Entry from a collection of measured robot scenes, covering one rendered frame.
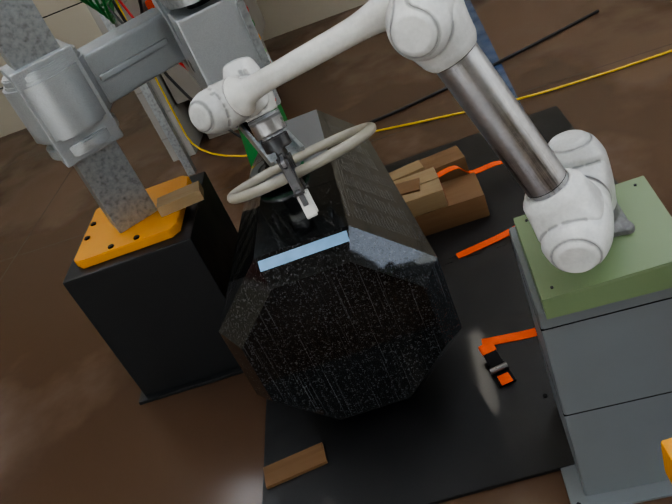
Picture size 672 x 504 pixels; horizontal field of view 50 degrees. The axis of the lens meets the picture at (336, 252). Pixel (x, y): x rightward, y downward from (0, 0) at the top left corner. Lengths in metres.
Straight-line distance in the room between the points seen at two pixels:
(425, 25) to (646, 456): 1.50
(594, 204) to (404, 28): 0.59
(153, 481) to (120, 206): 1.16
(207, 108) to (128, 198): 1.55
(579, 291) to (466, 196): 1.86
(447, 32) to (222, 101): 0.57
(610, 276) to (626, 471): 0.78
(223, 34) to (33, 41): 0.79
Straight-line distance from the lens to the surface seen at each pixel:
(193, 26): 2.55
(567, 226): 1.64
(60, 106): 2.98
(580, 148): 1.81
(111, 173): 3.15
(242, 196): 1.99
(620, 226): 1.94
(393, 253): 2.43
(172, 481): 3.15
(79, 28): 8.19
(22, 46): 3.01
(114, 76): 3.11
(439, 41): 1.42
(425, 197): 3.55
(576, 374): 2.06
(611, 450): 2.33
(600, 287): 1.83
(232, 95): 1.71
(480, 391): 2.81
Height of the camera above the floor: 2.07
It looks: 33 degrees down
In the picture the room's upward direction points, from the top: 24 degrees counter-clockwise
